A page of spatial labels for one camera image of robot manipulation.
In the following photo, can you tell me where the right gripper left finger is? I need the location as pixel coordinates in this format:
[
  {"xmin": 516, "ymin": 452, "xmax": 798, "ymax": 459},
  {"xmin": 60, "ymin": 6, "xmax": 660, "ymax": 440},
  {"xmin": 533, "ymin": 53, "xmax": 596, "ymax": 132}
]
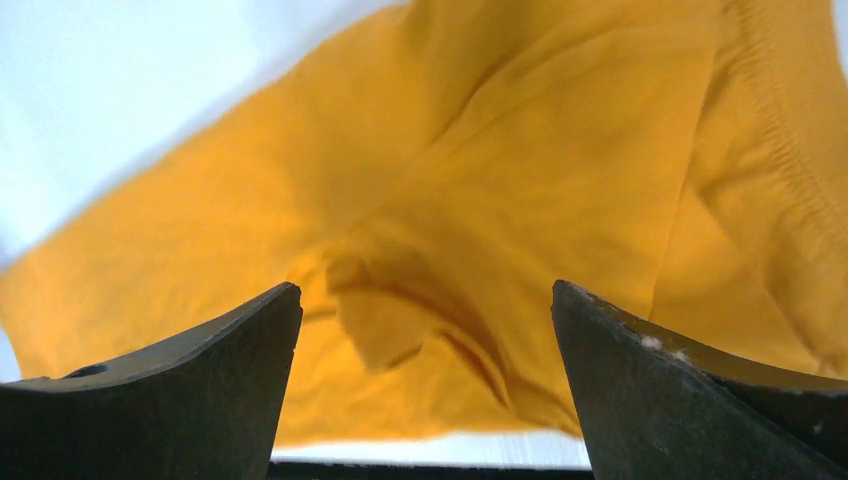
[{"xmin": 1, "ymin": 283, "xmax": 302, "ymax": 479}]

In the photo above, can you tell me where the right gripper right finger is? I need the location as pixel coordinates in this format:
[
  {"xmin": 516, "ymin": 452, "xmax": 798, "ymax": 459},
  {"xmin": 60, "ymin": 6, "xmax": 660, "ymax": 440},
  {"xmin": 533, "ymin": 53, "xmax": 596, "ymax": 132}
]
[{"xmin": 551, "ymin": 280, "xmax": 847, "ymax": 479}]

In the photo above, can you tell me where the yellow t shirt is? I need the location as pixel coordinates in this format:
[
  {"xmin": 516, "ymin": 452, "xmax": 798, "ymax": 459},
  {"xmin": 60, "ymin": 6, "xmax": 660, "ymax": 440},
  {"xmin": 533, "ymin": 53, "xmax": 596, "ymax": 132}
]
[{"xmin": 1, "ymin": 1, "xmax": 847, "ymax": 446}]

